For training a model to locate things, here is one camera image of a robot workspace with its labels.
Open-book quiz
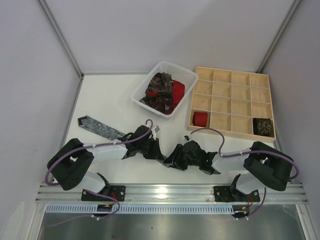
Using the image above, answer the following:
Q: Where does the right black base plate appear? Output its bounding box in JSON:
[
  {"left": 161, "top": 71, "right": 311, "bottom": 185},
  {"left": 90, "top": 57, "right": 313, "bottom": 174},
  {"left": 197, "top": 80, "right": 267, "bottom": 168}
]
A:
[{"left": 213, "top": 185, "right": 260, "bottom": 203}]

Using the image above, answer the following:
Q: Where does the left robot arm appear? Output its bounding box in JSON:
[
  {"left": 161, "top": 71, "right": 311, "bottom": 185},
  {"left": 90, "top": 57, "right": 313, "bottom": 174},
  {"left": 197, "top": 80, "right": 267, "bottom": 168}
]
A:
[{"left": 45, "top": 125, "right": 164, "bottom": 196}]

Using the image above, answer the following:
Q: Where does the wooden compartment tray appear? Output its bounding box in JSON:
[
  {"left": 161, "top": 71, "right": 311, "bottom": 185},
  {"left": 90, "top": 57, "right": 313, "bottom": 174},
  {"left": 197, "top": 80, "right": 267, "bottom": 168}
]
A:
[{"left": 187, "top": 66, "right": 276, "bottom": 143}]

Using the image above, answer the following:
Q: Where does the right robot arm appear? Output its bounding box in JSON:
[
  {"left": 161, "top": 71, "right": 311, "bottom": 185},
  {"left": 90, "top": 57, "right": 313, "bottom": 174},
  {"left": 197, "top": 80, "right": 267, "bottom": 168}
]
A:
[{"left": 161, "top": 140, "right": 297, "bottom": 203}]

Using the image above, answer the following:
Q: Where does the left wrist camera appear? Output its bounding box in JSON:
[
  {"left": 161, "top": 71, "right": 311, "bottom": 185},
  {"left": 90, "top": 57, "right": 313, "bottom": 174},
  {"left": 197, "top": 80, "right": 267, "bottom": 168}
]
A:
[{"left": 150, "top": 125, "right": 160, "bottom": 140}]

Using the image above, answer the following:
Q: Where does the aluminium mounting rail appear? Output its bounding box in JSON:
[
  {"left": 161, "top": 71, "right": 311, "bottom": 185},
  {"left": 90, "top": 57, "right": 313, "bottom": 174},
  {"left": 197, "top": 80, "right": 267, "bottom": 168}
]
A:
[{"left": 35, "top": 183, "right": 308, "bottom": 205}]

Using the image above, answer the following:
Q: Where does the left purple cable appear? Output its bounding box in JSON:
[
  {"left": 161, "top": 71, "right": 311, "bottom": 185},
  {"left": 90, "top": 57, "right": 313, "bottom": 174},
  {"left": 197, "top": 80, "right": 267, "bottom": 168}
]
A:
[{"left": 44, "top": 119, "right": 154, "bottom": 186}]

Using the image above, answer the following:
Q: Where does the rolled red tie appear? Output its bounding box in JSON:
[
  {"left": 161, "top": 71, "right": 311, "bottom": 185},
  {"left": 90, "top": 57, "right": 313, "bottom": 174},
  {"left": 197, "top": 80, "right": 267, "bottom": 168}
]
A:
[{"left": 192, "top": 111, "right": 208, "bottom": 127}]

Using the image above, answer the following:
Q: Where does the rolled dark patterned tie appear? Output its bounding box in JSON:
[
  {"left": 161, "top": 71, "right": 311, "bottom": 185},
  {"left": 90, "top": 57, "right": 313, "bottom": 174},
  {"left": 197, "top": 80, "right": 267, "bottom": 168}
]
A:
[{"left": 252, "top": 118, "right": 273, "bottom": 137}]

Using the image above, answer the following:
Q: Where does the white slotted cable duct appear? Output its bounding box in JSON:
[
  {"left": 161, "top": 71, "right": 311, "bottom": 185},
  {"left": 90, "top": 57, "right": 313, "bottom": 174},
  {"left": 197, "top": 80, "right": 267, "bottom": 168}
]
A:
[{"left": 45, "top": 203, "right": 235, "bottom": 215}]

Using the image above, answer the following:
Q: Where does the red tie in basket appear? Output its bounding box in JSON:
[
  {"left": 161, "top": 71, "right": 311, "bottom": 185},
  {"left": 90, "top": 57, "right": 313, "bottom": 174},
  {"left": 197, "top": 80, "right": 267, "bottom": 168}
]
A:
[{"left": 146, "top": 80, "right": 185, "bottom": 108}]

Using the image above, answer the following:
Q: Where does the dark floral tie in basket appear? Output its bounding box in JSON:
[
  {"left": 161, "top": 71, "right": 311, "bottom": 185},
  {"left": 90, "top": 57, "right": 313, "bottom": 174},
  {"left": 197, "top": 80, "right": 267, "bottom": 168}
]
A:
[{"left": 139, "top": 72, "right": 173, "bottom": 115}]

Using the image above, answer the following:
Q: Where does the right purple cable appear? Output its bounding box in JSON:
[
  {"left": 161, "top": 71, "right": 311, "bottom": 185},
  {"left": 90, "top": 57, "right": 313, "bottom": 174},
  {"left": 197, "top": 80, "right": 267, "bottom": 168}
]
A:
[{"left": 188, "top": 127, "right": 301, "bottom": 180}]

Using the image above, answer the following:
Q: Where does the blue-grey floral tie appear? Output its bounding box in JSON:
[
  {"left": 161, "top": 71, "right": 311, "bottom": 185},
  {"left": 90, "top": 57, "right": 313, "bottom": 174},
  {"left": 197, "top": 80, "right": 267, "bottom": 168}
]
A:
[{"left": 77, "top": 115, "right": 125, "bottom": 141}]

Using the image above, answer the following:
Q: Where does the white plastic basket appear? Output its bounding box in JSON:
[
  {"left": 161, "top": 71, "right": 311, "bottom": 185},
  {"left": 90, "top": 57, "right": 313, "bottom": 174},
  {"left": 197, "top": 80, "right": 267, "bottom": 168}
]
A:
[{"left": 131, "top": 61, "right": 199, "bottom": 119}]

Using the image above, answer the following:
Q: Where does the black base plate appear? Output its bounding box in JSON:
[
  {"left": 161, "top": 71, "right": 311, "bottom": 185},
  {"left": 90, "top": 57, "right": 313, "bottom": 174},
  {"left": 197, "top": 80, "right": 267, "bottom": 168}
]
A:
[
  {"left": 213, "top": 185, "right": 260, "bottom": 203},
  {"left": 81, "top": 185, "right": 126, "bottom": 202}
]

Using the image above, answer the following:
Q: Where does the purple cable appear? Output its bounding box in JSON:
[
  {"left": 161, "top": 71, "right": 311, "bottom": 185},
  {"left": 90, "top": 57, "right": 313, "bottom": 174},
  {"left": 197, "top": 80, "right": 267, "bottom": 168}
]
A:
[
  {"left": 188, "top": 127, "right": 301, "bottom": 180},
  {"left": 44, "top": 119, "right": 154, "bottom": 186}
]

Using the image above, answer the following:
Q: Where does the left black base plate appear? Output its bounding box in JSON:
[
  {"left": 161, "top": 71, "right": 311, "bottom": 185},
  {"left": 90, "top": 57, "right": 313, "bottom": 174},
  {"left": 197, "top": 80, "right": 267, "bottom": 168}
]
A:
[{"left": 81, "top": 185, "right": 126, "bottom": 202}]

